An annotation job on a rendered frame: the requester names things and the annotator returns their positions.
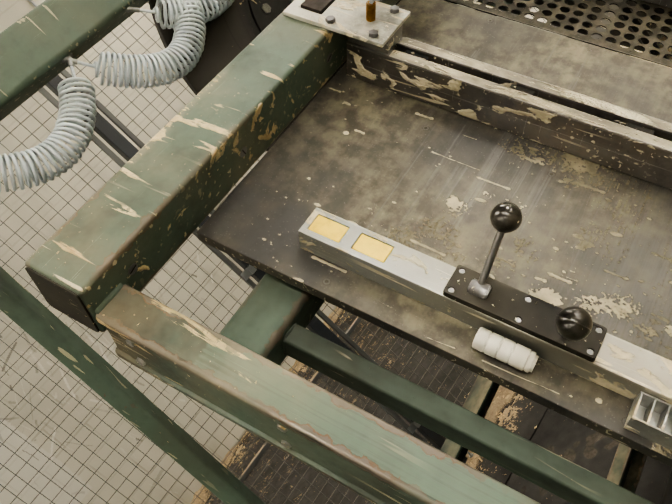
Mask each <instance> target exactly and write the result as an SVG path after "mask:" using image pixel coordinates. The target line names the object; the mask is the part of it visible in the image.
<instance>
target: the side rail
mask: <svg viewBox="0 0 672 504"><path fill-rule="evenodd" d="M95 317H96V320H97V321H98V323H99V324H101V325H103V326H105V327H106V328H107V330H108V332H109V333H110V335H111V337H112V339H113V340H114V342H115V344H116V345H117V347H116V349H115V352H116V354H117V355H118V357H120V358H122V359H124V360H125V361H127V362H129V363H130V364H132V365H134V366H136V367H137V368H139V369H141V370H143V371H144V372H146V373H148V374H150V375H151V376H153V377H155V378H157V379H158V380H160V381H162V382H164V383H165V384H167V385H169V386H170V387H172V388H174V389H176V390H177V391H179V392H181V393H183V394H184V395H186V396H188V397H190V398H191V399H193V400H195V401H197V402H198V403H200V404H202V405H203V406H205V407H207V408H209V409H210V410H212V411H214V412H216V413H217V414H219V415H221V416H223V417H224V418H226V419H228V420H230V421H231V422H233V423H235V424H237V425H238V426H240V427H242V428H243V429H245V430H247V431H249V432H250V433H252V434H254V435H256V436H257V437H259V438H261V439H263V440H264V441H266V442H268V443H270V444H271V445H273V446H275V447H276V448H278V449H280V450H282V451H283V452H285V453H287V454H289V455H290V456H292V457H294V458H296V459H297V460H299V461H301V462H303V463H304V464H306V465H308V466H310V467H311V468H313V469H315V470H316V471H318V472H320V473H322V474H323V475H325V476H327V477H329V478H330V479H332V480H334V481H336V482H337V483H339V484H341V485H343V486H344V487H346V488H348V489H349V490H351V491H353V492H355V493H356V494H358V495H360V496H362V497H363V498H365V499H367V500H369V501H370V502H372V503H374V504H541V503H539V502H537V501H535V500H533V499H531V498H529V497H527V496H525V495H524V494H522V493H520V492H518V491H516V490H514V489H512V488H510V487H508V486H506V485H505V484H503V483H501V482H499V481H497V480H495V479H493V478H491V477H489V476H488V475H486V474H484V473H482V472H480V471H478V470H476V469H474V468H472V467H471V466H469V465H467V464H465V463H463V462H461V461H459V460H457V459H455V458H454V457H452V456H450V455H448V454H446V453H444V452H442V451H440V450H438V449H437V448H435V447H433V446H431V445H429V444H427V443H425V442H423V441H421V440H420V439H418V438H416V437H414V436H412V435H410V434H408V433H406V432H404V431H402V430H401V429H399V428H397V427H395V426H393V425H391V424H389V423H387V422H385V421H384V420H382V419H380V418H378V417H376V416H374V415H372V414H370V413H368V412H367V411H365V410H363V409H361V408H359V407H357V406H355V405H353V404H351V403H350V402H348V401H346V400H344V399H342V398H340V397H338V396H336V395H334V394H333V393H331V392H329V391H327V390H325V389H323V388H321V387H319V386H317V385H316V384H314V383H312V382H310V381H308V380H306V379H304V378H302V377H300V376H298V375H297V374H295V373H293V372H291V371H289V370H287V369H285V368H283V367H281V366H280V365H278V364H276V363H274V362H272V361H270V360H268V359H266V358H264V357H263V356H261V355H259V354H257V353H255V352H253V351H251V350H249V349H247V348H246V347H244V346H242V345H240V344H238V343H236V342H234V341H232V340H230V339H229V338H227V337H225V336H223V335H221V334H219V333H217V332H215V331H213V330H212V329H210V328H208V327H206V326H204V325H202V324H200V323H198V322H196V321H195V320H193V319H191V318H189V317H187V316H185V315H183V314H181V313H179V312H177V311H176V310H174V309H172V308H170V307H168V306H166V305H164V304H162V303H160V302H159V301H157V300H155V299H153V298H151V297H149V296H147V295H145V294H143V293H142V292H140V291H138V290H136V289H134V288H132V287H130V286H128V285H126V284H125V285H123V287H122V289H121V290H120V291H119V292H118V293H117V294H116V295H115V296H114V298H113V299H112V300H111V301H110V302H109V303H108V304H107V305H106V306H105V307H104V309H103V310H102V311H101V312H100V313H99V314H96V316H95Z"/></svg>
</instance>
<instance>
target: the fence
mask: <svg viewBox="0 0 672 504"><path fill-rule="evenodd" d="M318 215H320V216H323V217H325V218H327V219H330V220H332V221H334V222H336V223H339V224H341V225H343V226H346V227H348V228H349V229H348V231H347V232H346V234H345V235H344V236H343V238H342V239H341V240H340V242H339V243H338V242H336V241H333V240H331V239H329V238H327V237H324V236H322V235H320V234H318V233H315V232H313V231H311V230H309V229H308V228H309V227H310V226H311V224H312V223H313V222H314V220H315V219H316V218H317V217H318ZM298 233H299V242H300V248H302V249H304V250H306V251H308V252H311V253H313V254H315V255H317V256H319V257H321V258H324V259H326V260H328V261H330V262H332V263H335V264H337V265H339V266H341V267H343V268H346V269H348V270H350V271H352V272H354V273H356V274H359V275H361V276H363V277H365V278H367V279H370V280H372V281H374V282H376V283H378V284H380V285H383V286H385V287H387V288H389V289H391V290H394V291H396V292H398V293H400V294H402V295H404V296H407V297H409V298H411V299H413V300H415V301H418V302H420V303H422V304H424V305H426V306H428V307H431V308H433V309H435V310H437V311H439V312H442V313H444V314H446V315H448V316H450V317H452V318H455V319H457V320H459V321H461V322H463V323H466V324H468V325H470V326H472V327H474V328H476V329H480V327H483V328H486V329H488V330H490V331H492V333H493V332H494V333H496V334H499V335H501V336H503V337H504V338H507V339H510V340H512V341H514V342H516V344H517V343H518V344H521V345H523V346H525V347H527V348H529V349H532V350H531V351H534V352H536V353H537V354H536V355H538V356H539V357H540V358H542V359H544V360H546V361H548V362H551V363H553V364H555V365H557V366H559V367H562V368H564V369H566V370H568V371H570V372H572V373H575V374H577V375H579V376H581V377H583V378H586V379H588V380H590V381H592V382H594V383H596V384H599V385H601V386H603V387H605V388H607V389H610V390H612V391H614V392H616V393H618V394H620V395H623V396H625V397H627V398H629V399H631V400H634V399H635V398H636V397H637V395H638V394H639V393H640V391H642V392H644V393H647V394H649V395H651V396H653V397H655V398H658V399H660V400H662V401H664V402H666V403H669V404H671V405H672V361H671V360H669V359H666V358H664V357H662V356H659V355H657V354H655V353H652V352H650V351H648V350H645V349H643V348H641V347H638V346H636V345H634V344H632V343H629V342H627V341H625V340H622V339H620V338H618V337H615V336H613V335H611V334H608V333H606V335H605V338H604V340H603V342H602V345H601V347H600V350H599V352H598V355H597V357H596V359H595V361H594V362H590V361H588V360H586V359H583V358H581V357H579V356H577V355H574V354H572V353H570V352H568V351H566V350H563V349H561V348H559V347H557V346H554V345H552V344H550V343H548V342H546V341H543V340H541V339H539V338H537V337H534V336H532V335H530V334H528V333H525V332H523V331H521V330H519V329H517V328H514V327H512V326H510V325H508V324H505V323H503V322H501V321H499V320H497V319H494V318H492V317H490V316H488V315H485V314H483V313H481V312H479V311H476V310H474V309H472V308H470V307H468V306H465V305H463V304H461V303H459V302H456V301H454V300H452V299H450V298H448V297H445V296H444V295H443V290H444V288H445V286H446V285H447V283H448V281H449V280H450V278H451V276H452V274H453V273H454V271H455V269H456V267H453V266H451V265H449V264H446V263H444V262H442V261H440V260H437V259H435V258H433V257H430V256H428V255H426V254H423V253H421V252H419V251H416V250H414V249H412V248H409V247H407V246H405V245H403V244H400V243H398V242H396V241H393V240H391V239H389V238H386V237H384V236H382V235H379V234H377V233H375V232H372V231H370V230H368V229H365V228H363V227H361V226H359V225H356V224H354V223H352V222H349V221H347V220H345V219H342V218H340V217H338V216H335V215H333V214H331V213H328V212H326V211H324V210H322V209H319V208H316V209H315V210H314V211H313V212H312V214H311V215H310V216H309V218H308V219H307V220H306V221H305V223H304V224H303V225H302V227H301V228H300V229H299V231H298ZM361 234H364V235H366V236H369V237H371V238H373V239H376V240H378V241H380V242H382V243H385V244H387V245H389V246H392V247H393V250H392V251H391V253H390V254H389V256H388V257H387V259H386V260H385V262H384V263H383V262H380V261H378V260H376V259H374V258H371V257H369V256H367V255H365V254H362V253H360V252H358V251H356V250H353V249H352V247H353V246H354V244H355V243H356V241H357V240H358V238H359V237H360V236H361Z"/></svg>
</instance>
